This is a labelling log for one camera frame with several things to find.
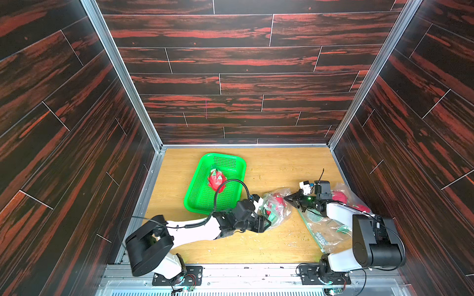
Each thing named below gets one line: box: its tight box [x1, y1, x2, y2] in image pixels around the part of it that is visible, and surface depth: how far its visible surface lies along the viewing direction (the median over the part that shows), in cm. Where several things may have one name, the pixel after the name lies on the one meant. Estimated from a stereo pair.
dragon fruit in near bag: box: [331, 190, 371, 213], surface depth 88 cm
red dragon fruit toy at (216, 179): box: [207, 168, 228, 194], surface depth 95 cm
